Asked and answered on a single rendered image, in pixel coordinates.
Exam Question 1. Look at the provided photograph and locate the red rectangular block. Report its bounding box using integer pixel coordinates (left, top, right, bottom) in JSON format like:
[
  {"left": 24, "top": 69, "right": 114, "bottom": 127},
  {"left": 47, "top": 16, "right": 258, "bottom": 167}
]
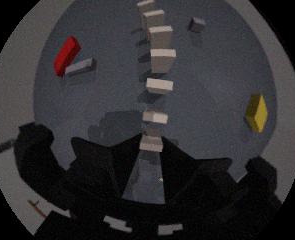
[{"left": 54, "top": 36, "right": 80, "bottom": 77}]

